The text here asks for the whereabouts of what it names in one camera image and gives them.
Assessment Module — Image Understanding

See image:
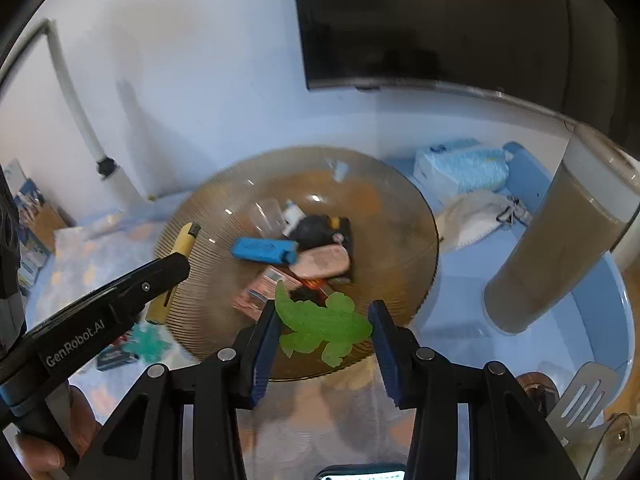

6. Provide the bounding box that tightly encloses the brown ribbed glass bowl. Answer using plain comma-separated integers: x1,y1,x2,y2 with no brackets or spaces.
156,146,439,382

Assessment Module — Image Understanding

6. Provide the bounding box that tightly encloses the white cloth pouch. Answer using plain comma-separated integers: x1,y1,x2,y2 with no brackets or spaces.
435,190,533,252

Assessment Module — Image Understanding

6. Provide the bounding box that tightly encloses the green toy lizard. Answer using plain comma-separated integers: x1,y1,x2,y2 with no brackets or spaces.
274,281,372,368

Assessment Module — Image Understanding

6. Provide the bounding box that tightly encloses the black-haired doll figure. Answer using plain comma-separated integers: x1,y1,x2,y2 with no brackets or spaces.
96,339,139,372

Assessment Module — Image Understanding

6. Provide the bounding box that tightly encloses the orange pink small box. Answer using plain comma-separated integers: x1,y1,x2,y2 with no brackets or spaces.
232,266,302,321

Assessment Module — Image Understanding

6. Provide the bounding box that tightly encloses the stack of books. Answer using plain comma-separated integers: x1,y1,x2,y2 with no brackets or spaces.
3,159,52,292

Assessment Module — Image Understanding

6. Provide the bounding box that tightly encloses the black television screen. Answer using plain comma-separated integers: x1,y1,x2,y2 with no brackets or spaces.
290,0,626,137

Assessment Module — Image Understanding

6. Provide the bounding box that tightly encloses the brown cardboard box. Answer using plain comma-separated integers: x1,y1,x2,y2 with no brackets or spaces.
27,204,68,252

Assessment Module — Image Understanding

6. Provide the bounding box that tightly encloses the pink soap-shaped object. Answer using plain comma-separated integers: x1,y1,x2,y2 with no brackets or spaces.
290,244,349,280

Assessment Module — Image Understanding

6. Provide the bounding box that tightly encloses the smartphone with lit screen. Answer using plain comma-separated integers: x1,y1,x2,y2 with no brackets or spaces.
314,463,406,480

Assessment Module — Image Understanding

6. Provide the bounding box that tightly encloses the teal toy lizard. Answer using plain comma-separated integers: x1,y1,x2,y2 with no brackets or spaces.
124,322,171,364

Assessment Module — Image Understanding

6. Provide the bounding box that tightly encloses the tall grey cylinder container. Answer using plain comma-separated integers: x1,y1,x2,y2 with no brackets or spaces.
484,125,639,334

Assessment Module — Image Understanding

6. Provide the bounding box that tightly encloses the blue rectangular case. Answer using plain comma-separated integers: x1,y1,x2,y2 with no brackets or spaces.
231,237,298,266

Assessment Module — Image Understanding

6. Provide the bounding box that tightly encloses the black toy figure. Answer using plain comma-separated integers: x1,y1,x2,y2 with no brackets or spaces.
288,214,341,252

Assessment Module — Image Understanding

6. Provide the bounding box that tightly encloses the blue tissue pack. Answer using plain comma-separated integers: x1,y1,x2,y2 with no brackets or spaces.
413,139,509,202

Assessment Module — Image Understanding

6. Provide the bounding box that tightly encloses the person's left hand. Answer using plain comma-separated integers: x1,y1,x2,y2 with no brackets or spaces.
16,386,101,479

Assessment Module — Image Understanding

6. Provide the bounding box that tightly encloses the metal slotted spatula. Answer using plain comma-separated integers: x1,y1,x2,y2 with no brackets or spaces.
546,362,617,446

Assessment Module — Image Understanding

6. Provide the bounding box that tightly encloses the white pipe with black clamp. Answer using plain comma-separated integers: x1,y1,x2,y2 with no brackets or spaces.
46,21,146,209

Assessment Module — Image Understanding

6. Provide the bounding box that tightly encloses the black gold lighter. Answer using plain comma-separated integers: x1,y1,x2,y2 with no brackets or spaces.
329,217,354,285

